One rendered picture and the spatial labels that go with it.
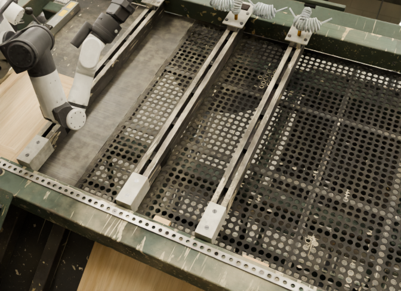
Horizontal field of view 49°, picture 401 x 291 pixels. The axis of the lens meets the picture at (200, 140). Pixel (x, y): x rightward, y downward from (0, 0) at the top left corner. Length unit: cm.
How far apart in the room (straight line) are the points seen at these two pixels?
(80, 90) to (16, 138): 43
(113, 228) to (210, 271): 36
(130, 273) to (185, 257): 38
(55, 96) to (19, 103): 53
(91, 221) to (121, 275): 32
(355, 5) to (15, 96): 575
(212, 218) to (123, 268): 47
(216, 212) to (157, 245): 22
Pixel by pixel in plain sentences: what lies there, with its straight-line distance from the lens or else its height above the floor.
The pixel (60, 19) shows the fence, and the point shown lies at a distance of 238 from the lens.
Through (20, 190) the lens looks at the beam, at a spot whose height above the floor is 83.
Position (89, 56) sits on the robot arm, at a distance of 158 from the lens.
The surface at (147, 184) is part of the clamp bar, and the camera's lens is 161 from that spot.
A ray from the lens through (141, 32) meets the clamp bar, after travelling 218.
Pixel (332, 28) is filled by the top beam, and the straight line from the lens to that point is 215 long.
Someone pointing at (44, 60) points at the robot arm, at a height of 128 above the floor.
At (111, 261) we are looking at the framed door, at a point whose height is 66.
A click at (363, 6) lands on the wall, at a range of 710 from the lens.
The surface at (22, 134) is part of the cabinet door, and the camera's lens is 192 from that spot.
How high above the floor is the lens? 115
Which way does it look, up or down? 2 degrees up
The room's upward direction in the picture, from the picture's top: 20 degrees clockwise
